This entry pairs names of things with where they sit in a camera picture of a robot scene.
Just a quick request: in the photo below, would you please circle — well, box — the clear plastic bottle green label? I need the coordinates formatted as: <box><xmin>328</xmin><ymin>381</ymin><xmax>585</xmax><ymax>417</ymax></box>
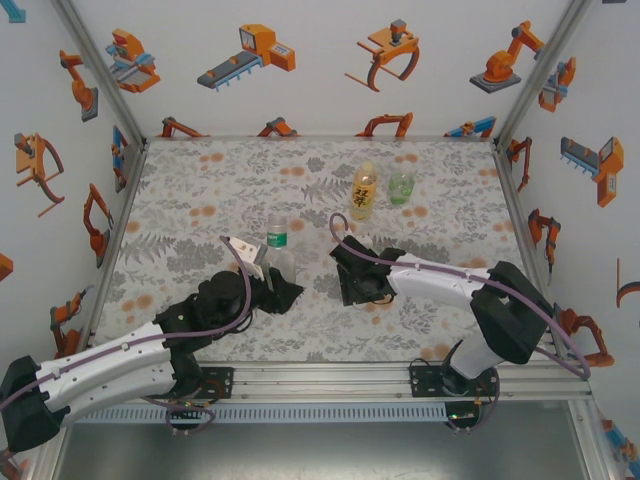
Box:
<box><xmin>264</xmin><ymin>214</ymin><xmax>297</xmax><ymax>286</ymax></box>

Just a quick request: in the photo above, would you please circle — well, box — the yellow tea bottle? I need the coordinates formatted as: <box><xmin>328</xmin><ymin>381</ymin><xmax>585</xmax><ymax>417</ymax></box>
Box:
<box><xmin>348</xmin><ymin>160</ymin><xmax>380</xmax><ymax>223</ymax></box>

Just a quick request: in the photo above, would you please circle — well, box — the grey floral tablecloth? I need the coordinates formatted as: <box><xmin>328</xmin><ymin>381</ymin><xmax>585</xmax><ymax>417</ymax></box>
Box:
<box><xmin>97</xmin><ymin>138</ymin><xmax>559</xmax><ymax>364</ymax></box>

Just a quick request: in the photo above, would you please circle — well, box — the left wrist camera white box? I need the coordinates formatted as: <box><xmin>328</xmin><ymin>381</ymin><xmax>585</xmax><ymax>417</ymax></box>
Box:
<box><xmin>219</xmin><ymin>235</ymin><xmax>269</xmax><ymax>279</ymax></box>

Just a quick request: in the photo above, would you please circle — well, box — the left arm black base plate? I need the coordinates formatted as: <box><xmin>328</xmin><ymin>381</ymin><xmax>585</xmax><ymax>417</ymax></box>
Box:
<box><xmin>143</xmin><ymin>367</ymin><xmax>235</xmax><ymax>400</ymax></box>

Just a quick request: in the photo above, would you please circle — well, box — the aluminium front rail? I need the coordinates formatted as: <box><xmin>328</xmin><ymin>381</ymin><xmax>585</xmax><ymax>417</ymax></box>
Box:
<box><xmin>47</xmin><ymin>362</ymin><xmax>594</xmax><ymax>404</ymax></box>

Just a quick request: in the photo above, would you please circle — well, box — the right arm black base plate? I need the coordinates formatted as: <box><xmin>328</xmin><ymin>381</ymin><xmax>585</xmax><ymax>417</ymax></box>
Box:
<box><xmin>408</xmin><ymin>360</ymin><xmax>501</xmax><ymax>399</ymax></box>

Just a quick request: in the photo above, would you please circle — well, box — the aluminium side rail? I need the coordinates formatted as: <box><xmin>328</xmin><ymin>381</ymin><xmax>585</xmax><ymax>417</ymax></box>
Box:
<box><xmin>74</xmin><ymin>142</ymin><xmax>149</xmax><ymax>364</ymax></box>
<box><xmin>492</xmin><ymin>142</ymin><xmax>569</xmax><ymax>359</ymax></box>

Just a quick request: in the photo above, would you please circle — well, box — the white slotted cable duct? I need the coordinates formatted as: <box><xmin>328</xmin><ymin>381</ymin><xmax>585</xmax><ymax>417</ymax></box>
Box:
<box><xmin>67</xmin><ymin>403</ymin><xmax>449</xmax><ymax>424</ymax></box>

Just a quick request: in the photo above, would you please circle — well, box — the aluminium frame leg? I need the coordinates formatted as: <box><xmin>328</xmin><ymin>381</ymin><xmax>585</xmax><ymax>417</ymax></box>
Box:
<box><xmin>24</xmin><ymin>429</ymin><xmax>69</xmax><ymax>480</ymax></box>
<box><xmin>567</xmin><ymin>399</ymin><xmax>619</xmax><ymax>480</ymax></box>

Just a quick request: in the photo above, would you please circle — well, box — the aluminium corner post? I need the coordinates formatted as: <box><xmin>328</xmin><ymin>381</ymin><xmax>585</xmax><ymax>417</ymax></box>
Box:
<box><xmin>492</xmin><ymin>0</ymin><xmax>594</xmax><ymax>149</ymax></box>
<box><xmin>49</xmin><ymin>0</ymin><xmax>149</xmax><ymax>146</ymax></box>

